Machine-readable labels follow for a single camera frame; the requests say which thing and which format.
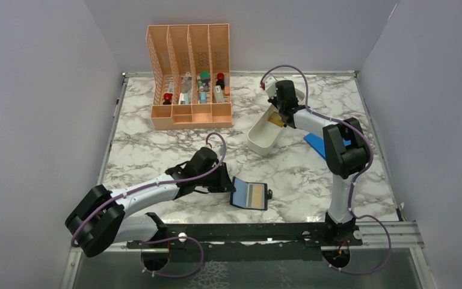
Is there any white oblong plastic tray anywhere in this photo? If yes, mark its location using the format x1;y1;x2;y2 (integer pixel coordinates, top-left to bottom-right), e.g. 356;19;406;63
247;105;284;156

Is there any black metal base rail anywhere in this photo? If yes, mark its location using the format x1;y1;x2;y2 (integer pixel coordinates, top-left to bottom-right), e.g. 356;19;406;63
126;223;362;263

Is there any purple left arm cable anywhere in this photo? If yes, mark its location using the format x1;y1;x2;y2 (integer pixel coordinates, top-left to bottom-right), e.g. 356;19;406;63
70;132;228;279

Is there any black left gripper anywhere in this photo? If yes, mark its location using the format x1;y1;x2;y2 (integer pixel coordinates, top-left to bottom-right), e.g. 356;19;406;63
196;162;236;193

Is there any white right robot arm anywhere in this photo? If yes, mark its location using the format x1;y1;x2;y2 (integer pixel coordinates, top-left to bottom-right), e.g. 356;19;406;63
260;80;372;245

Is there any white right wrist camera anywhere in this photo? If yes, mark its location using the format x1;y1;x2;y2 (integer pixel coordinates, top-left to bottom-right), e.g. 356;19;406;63
261;77;277;99

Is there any black leather card holder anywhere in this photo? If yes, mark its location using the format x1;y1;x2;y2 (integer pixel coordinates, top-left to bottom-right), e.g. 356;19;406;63
229;177;273;211

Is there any red cap bottle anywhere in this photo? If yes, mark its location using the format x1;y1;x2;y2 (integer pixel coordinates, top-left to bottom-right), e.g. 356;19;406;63
216;73;226;90
162;93;173;105

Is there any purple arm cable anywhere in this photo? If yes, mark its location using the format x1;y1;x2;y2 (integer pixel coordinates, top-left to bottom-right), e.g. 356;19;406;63
259;64;392;276
70;132;228;279

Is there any stack of cards in tray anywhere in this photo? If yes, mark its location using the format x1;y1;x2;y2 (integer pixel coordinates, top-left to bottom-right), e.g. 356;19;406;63
268;111;285;128

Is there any red cap bottle left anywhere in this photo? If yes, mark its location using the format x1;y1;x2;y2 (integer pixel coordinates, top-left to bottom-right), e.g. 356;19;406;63
162;93;173;105

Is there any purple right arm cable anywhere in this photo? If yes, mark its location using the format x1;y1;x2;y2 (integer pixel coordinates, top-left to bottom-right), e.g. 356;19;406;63
259;64;392;276

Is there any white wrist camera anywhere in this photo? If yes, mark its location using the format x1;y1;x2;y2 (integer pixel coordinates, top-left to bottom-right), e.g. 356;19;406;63
211;146;225;159
261;77;277;99

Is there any orange plastic file organizer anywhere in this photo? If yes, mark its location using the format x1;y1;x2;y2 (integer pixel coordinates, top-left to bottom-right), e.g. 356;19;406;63
146;23;233;130

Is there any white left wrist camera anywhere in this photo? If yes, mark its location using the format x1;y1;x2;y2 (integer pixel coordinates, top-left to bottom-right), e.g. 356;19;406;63
211;146;225;159

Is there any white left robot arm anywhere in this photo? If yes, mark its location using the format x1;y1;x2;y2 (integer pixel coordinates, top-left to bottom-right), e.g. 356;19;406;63
65;146;235;257

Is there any red cap bottle right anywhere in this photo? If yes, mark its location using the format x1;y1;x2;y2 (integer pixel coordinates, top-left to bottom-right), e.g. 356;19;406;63
216;73;226;90

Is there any green cap bottle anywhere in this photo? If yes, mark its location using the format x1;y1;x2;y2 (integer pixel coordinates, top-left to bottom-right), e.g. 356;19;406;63
197;71;211;91

